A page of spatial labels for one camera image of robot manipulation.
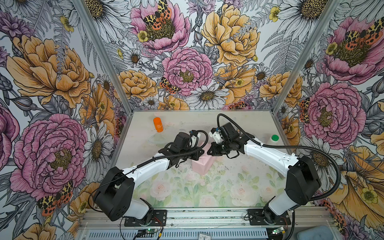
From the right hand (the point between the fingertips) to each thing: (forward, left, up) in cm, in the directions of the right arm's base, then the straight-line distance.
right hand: (209, 157), depth 82 cm
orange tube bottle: (+29, +33, -6) cm, 44 cm away
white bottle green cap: (+14, -42, -4) cm, 44 cm away
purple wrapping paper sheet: (-3, +3, -1) cm, 5 cm away
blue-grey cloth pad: (-33, -47, -11) cm, 59 cm away
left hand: (+1, +4, -1) cm, 4 cm away
